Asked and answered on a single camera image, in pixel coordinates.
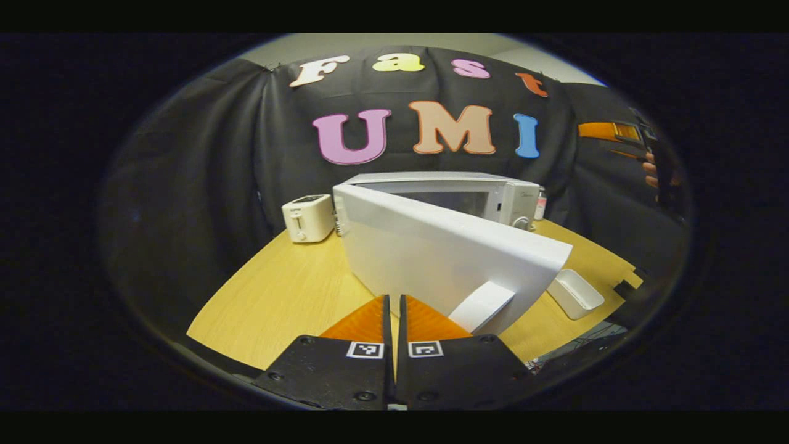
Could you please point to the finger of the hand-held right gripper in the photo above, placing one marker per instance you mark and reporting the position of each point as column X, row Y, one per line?
column 607, row 131
column 632, row 155

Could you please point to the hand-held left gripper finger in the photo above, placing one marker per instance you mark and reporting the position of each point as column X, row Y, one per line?
column 402, row 370
column 388, row 370

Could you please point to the white microwave oven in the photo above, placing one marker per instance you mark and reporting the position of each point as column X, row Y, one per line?
column 431, row 246

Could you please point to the small clear bottle pink label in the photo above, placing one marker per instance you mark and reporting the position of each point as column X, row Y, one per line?
column 541, row 206

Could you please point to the white rectangular plastic box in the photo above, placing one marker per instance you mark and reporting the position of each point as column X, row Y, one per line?
column 576, row 295

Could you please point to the white toaster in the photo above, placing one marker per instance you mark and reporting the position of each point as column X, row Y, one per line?
column 308, row 219

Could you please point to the black backdrop cloth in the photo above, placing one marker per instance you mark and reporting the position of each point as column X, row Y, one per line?
column 185, row 154

